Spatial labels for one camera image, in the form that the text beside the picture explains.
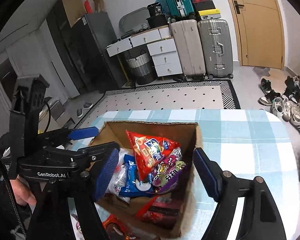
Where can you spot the brown cardboard box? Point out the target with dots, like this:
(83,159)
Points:
(190,205)

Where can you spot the red snack packet blue logo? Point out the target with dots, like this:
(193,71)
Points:
(150,150)

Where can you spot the black storage box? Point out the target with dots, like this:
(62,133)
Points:
(157,22)

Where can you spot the wooden door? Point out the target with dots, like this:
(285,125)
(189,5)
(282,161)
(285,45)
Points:
(260,30)

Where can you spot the white desk with drawers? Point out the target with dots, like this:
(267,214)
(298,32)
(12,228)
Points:
(140,40)

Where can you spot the white drawer cabinet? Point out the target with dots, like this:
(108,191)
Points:
(165,57)

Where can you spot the person's left hand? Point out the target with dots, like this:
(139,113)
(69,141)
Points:
(23,193)

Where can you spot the silver suitcase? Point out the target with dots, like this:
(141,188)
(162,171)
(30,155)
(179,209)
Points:
(215,47)

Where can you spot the red and white snack packet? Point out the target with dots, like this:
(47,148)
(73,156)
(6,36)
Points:
(165,210)

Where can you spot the grey door mat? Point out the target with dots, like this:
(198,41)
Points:
(261,72)

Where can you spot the beige suitcase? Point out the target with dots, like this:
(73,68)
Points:
(187,50)

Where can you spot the purple green candy packet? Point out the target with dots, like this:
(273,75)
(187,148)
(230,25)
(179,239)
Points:
(167,172)

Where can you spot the blue plastic bag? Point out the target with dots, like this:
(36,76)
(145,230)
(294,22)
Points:
(160,0)

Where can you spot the dark grey refrigerator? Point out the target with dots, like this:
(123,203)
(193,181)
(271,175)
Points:
(95,55)

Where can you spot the oval mirror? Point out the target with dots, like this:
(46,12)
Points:
(132,18)

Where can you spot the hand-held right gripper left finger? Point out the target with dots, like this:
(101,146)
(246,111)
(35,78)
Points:
(106,175)

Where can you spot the red flat box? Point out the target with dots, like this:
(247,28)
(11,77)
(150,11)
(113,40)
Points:
(88,7)

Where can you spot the scattered sneakers pile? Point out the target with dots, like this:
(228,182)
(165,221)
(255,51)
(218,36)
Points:
(285,105)

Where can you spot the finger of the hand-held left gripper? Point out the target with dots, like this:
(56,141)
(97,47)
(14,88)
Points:
(97,152)
(82,133)

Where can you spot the flat brown carton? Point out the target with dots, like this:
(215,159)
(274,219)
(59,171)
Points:
(98,3)

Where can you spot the checked blue white tablecloth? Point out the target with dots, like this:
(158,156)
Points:
(240,142)

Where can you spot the small red orange packet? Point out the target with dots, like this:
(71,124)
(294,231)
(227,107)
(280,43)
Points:
(117,228)

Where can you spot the person's left forearm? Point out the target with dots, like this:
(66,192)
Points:
(2,217)

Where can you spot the small white basket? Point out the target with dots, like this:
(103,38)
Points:
(145,26)

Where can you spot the plain black shoebox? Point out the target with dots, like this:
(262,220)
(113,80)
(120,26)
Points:
(205,6)

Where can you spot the blue cookie packet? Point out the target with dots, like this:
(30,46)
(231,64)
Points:
(130,180)

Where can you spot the patterned black white rug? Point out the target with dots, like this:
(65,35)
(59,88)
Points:
(165,97)

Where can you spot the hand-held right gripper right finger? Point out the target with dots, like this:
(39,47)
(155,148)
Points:
(206,175)

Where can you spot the grey slipper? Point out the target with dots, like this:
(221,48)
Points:
(88,105)
(80,113)

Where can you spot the woven laundry basket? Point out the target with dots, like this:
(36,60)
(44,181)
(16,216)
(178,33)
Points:
(141,67)

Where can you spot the tall dark wooden cabinet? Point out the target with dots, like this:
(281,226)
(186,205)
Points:
(65,30)

